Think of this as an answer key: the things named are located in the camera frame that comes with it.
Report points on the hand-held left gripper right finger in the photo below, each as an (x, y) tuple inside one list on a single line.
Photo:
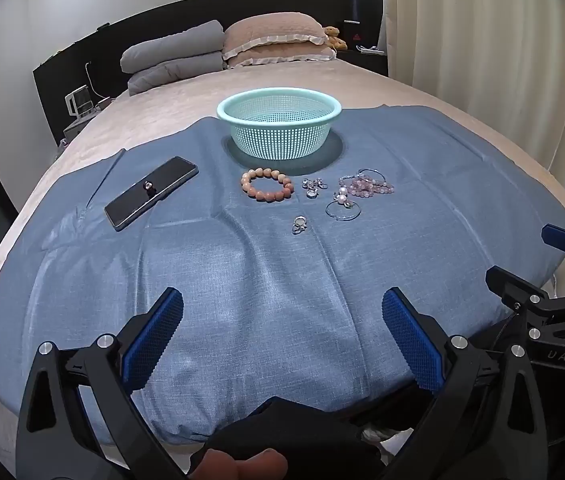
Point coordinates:
[(412, 340)]

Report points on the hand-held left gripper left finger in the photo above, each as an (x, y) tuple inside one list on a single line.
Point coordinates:
[(155, 340)]

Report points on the pearl earrings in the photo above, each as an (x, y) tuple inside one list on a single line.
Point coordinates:
[(344, 195)]

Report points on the silver charm earrings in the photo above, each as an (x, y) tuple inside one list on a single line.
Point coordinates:
[(311, 187)]

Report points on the teal plastic mesh basket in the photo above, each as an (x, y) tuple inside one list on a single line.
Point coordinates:
[(277, 135)]

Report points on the person's left hand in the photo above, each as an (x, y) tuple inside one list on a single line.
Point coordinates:
[(242, 465)]

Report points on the blue cloth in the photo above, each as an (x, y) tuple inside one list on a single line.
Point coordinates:
[(262, 285)]

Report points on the black smartphone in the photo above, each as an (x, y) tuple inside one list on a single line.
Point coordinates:
[(137, 205)]

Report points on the person's black clothing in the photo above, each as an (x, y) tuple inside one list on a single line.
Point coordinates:
[(287, 425)]

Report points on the cream curtain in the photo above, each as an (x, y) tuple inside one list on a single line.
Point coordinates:
[(487, 60)]

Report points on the beige bed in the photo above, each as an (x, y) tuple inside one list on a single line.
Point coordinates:
[(162, 110)]

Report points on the white bedside device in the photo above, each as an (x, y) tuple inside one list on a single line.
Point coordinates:
[(78, 102)]

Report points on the black nightstand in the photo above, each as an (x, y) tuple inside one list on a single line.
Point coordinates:
[(367, 62)]

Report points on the grey pillow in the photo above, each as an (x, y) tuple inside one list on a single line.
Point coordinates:
[(177, 72), (172, 45)]

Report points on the white item on nightstand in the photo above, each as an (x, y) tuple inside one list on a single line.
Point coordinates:
[(370, 50)]

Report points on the black headboard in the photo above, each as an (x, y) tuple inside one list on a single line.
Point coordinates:
[(77, 60)]

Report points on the black box with red mark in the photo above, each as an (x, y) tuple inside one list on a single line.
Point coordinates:
[(360, 35)]

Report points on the brown teddy bear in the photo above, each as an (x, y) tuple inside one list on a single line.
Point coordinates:
[(335, 37)]

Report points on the pink ruffled pillow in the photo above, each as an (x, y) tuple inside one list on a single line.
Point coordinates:
[(282, 56), (272, 32)]

